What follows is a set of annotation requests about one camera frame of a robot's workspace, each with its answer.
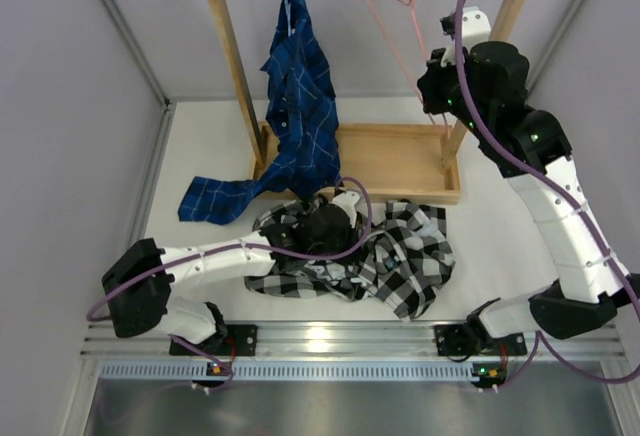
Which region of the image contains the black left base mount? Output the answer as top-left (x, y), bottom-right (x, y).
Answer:
top-left (169, 324), bottom-right (258, 358)

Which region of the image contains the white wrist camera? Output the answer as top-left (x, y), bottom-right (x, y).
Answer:
top-left (331, 190), bottom-right (361, 228)
top-left (441, 6), bottom-right (492, 51)

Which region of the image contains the slotted cable duct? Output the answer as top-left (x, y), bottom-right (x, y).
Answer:
top-left (100, 360), bottom-right (504, 383)

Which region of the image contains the aluminium frame post left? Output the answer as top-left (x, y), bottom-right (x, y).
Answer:
top-left (74, 0), bottom-right (176, 197)

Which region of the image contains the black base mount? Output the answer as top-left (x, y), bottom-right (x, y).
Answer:
top-left (169, 324), bottom-right (258, 358)
top-left (434, 323), bottom-right (528, 361)

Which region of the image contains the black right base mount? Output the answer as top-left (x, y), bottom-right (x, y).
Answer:
top-left (434, 323), bottom-right (528, 361)

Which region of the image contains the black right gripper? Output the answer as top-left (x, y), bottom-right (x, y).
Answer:
top-left (418, 46), bottom-right (493, 139)

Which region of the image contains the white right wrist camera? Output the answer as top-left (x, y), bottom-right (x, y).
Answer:
top-left (441, 6), bottom-right (492, 51)

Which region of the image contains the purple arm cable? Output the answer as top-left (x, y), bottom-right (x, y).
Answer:
top-left (85, 178), bottom-right (374, 395)
top-left (453, 0), bottom-right (640, 392)

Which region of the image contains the aluminium frame post right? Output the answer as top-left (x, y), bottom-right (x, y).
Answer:
top-left (512, 0), bottom-right (588, 94)

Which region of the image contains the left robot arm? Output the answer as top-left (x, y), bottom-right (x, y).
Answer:
top-left (101, 191), bottom-right (361, 355)

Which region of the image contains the pink wire hanger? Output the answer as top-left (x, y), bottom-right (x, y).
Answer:
top-left (362, 0), bottom-right (451, 140)

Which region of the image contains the aluminium mounting rail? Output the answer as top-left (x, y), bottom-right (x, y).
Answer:
top-left (81, 321), bottom-right (625, 361)

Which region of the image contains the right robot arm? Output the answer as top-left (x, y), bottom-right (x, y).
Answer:
top-left (417, 41), bottom-right (639, 353)

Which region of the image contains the blue plaid shirt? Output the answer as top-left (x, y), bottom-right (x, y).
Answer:
top-left (177, 0), bottom-right (341, 225)

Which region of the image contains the aluminium frame post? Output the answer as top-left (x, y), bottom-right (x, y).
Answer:
top-left (74, 0), bottom-right (176, 197)
top-left (512, 0), bottom-right (588, 94)

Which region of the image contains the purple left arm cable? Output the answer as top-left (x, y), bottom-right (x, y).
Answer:
top-left (85, 178), bottom-right (374, 395)

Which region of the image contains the wooden clothes rack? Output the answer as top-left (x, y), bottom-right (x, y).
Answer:
top-left (200, 0), bottom-right (536, 207)

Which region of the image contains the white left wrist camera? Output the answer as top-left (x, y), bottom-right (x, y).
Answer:
top-left (331, 190), bottom-right (361, 228)

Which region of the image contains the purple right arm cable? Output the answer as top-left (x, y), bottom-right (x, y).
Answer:
top-left (453, 0), bottom-right (640, 392)

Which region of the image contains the light blue hanger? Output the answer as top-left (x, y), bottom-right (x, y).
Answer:
top-left (283, 0), bottom-right (294, 37)

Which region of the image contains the black white checkered shirt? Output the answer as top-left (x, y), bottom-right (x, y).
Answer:
top-left (244, 199), bottom-right (456, 320)

